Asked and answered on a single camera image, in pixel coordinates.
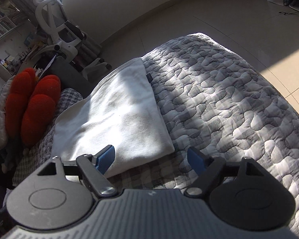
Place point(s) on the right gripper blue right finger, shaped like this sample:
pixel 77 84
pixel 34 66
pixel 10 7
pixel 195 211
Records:
pixel 211 172

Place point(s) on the red flower-shaped cushion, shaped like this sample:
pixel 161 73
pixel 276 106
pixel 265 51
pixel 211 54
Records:
pixel 31 105

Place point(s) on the white printed pillow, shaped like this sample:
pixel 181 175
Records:
pixel 4 92

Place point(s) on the white office chair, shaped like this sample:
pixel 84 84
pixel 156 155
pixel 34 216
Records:
pixel 57 36

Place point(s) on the white bookshelf with books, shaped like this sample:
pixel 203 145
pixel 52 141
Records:
pixel 17 28

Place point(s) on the cream Winnie the Pooh sweatshirt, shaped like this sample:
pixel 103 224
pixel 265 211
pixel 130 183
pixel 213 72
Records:
pixel 121 111

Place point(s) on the grey quilted bed cover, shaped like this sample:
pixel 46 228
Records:
pixel 211 98

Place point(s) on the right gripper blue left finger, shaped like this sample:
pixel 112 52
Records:
pixel 90 170

